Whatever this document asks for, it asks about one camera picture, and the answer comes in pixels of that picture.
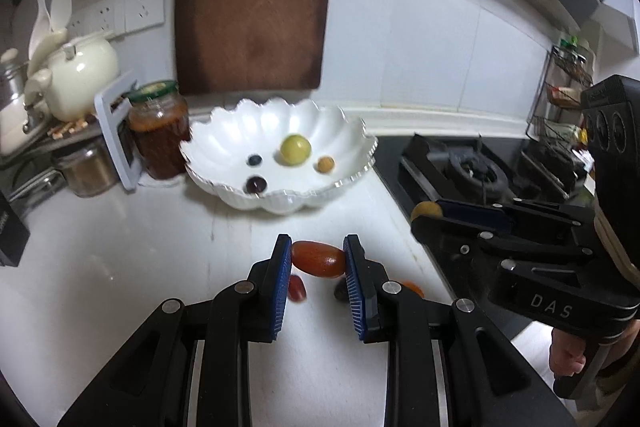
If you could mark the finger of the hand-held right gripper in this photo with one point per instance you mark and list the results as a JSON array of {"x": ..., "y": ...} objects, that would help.
[
  {"x": 480, "y": 214},
  {"x": 450, "y": 237}
]

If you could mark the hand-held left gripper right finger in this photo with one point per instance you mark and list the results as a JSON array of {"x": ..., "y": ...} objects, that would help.
[{"x": 356, "y": 287}]

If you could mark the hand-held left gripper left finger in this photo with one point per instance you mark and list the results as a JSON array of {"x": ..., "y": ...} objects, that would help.
[{"x": 282, "y": 287}]

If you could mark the tan longan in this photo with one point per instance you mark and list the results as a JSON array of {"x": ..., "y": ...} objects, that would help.
[
  {"x": 425, "y": 209},
  {"x": 325, "y": 164}
]

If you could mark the red cherry tomato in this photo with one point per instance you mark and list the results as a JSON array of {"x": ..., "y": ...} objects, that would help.
[
  {"x": 298, "y": 289},
  {"x": 318, "y": 258}
]

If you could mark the dark purple grape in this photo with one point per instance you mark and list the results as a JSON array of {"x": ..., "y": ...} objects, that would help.
[
  {"x": 341, "y": 289},
  {"x": 255, "y": 185}
]

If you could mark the blueberry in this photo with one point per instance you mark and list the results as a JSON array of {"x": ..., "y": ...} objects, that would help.
[{"x": 255, "y": 161}]

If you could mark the white scalloped bowl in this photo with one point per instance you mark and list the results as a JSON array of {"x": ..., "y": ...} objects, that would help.
[{"x": 280, "y": 157}]

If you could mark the green plum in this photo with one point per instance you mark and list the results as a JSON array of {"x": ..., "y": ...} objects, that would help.
[{"x": 295, "y": 149}]

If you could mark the person's right hand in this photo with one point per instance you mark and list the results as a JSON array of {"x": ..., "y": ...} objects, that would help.
[{"x": 567, "y": 352}]

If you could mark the black burner grate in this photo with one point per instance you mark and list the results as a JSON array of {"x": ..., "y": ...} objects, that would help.
[
  {"x": 465, "y": 167},
  {"x": 552, "y": 164}
]

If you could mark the orange tangerine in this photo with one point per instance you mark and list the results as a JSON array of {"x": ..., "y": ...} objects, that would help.
[{"x": 414, "y": 289}]

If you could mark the black glass gas stove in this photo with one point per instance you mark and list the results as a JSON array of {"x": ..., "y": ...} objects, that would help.
[{"x": 395, "y": 167}]

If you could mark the green capped seasoning jar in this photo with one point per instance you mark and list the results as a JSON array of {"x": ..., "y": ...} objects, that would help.
[{"x": 569, "y": 44}]

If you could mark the white upper cabinet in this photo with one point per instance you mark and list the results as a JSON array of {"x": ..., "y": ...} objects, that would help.
[{"x": 625, "y": 22}]

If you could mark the red sauce glass jar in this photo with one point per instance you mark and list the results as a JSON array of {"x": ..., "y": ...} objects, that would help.
[{"x": 157, "y": 132}]

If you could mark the white plastic stand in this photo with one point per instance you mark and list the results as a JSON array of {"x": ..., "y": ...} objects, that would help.
[{"x": 117, "y": 142}]

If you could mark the glass jar with brown contents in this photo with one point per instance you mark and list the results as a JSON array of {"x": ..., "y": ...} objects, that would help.
[{"x": 87, "y": 172}]

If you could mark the wooden trivet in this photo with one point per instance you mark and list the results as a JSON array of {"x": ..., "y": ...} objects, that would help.
[{"x": 70, "y": 128}]

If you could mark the steel pot lid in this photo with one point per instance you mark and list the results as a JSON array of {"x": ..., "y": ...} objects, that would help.
[{"x": 32, "y": 187}]

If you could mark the black dish shelf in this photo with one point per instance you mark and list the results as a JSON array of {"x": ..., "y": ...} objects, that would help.
[{"x": 50, "y": 144}]

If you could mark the black knife block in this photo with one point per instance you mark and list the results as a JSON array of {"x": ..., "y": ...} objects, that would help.
[{"x": 10, "y": 232}]

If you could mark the wooden cutting board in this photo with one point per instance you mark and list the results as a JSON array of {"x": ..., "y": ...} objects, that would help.
[{"x": 255, "y": 2}]

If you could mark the cream ceramic pot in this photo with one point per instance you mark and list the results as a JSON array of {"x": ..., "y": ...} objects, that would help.
[{"x": 80, "y": 72}]

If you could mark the steel pot with white knob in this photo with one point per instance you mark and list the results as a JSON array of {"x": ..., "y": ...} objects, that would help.
[{"x": 10, "y": 92}]

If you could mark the white wall socket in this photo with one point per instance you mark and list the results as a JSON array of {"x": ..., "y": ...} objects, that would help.
[
  {"x": 144, "y": 6},
  {"x": 92, "y": 21}
]

